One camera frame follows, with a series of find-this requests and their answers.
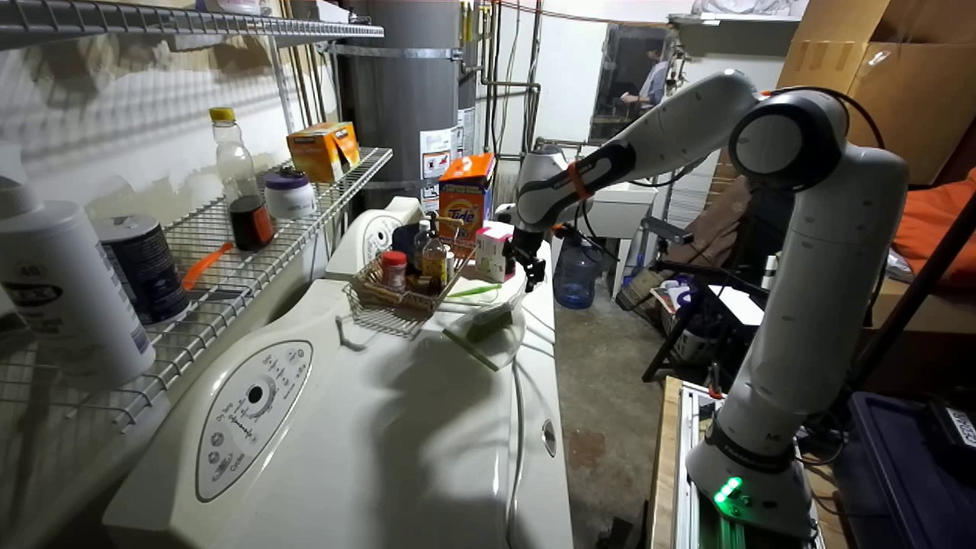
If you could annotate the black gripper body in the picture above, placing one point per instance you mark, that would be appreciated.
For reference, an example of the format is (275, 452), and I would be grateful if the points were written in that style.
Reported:
(530, 252)

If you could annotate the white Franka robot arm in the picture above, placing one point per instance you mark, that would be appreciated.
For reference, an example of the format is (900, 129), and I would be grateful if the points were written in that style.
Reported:
(812, 306)

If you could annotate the pink carton box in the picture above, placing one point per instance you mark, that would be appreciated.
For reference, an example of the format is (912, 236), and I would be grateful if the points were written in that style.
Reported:
(493, 248)

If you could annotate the blue water jug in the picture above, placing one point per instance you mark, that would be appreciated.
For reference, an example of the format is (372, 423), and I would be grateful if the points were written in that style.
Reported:
(577, 279)

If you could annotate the orange and blue carton box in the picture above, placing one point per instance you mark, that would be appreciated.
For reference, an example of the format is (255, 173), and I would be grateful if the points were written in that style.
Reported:
(466, 203)

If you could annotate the amber glass bottle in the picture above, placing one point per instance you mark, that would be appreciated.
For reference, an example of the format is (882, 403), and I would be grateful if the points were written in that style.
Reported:
(438, 263)

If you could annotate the red cap jar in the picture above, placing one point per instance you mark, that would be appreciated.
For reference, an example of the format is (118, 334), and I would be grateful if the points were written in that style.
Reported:
(394, 268)

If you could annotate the wicker basket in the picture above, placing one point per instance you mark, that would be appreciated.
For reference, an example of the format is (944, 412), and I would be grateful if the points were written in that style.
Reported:
(396, 301)

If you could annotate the black folding chair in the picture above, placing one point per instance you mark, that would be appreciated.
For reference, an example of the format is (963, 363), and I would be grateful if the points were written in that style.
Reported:
(704, 325)

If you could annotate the grey water heater tank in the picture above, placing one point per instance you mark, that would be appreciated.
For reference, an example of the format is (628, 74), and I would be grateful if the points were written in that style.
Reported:
(401, 111)

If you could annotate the person in grey shirt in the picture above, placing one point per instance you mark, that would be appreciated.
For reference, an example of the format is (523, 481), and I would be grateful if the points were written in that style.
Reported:
(659, 79)

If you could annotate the white washer with round dial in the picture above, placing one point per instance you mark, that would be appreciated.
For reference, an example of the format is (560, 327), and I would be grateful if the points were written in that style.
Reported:
(408, 458)

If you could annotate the orange Kirkland box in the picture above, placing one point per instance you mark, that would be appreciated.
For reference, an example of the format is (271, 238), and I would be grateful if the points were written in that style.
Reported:
(325, 150)

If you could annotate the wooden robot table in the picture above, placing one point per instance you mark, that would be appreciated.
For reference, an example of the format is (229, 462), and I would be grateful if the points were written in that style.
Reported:
(665, 467)

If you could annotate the white jar dark lid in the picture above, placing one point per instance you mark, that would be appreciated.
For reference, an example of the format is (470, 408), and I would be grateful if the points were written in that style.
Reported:
(291, 197)

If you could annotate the yellow cap bottle red liquid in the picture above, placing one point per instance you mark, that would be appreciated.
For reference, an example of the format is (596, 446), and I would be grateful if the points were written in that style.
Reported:
(238, 173)

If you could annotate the orange plastic piece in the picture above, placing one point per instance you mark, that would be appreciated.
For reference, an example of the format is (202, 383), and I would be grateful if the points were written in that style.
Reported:
(208, 265)

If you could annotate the large cardboard box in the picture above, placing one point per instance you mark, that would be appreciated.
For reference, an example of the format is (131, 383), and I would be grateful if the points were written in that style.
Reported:
(834, 48)
(932, 103)

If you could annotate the black diagonal pole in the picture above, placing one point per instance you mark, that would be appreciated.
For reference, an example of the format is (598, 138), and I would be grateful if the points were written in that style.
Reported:
(915, 295)

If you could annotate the dark cylindrical can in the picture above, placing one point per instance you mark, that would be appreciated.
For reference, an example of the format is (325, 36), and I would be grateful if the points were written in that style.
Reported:
(141, 268)

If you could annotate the orange cushion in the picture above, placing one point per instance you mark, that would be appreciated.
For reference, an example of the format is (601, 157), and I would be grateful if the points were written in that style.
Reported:
(941, 231)

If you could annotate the navy storage bin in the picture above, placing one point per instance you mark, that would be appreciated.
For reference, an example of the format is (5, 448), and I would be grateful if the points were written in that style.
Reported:
(896, 477)

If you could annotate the white spray bottle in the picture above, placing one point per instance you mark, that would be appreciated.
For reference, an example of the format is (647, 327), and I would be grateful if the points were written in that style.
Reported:
(62, 306)

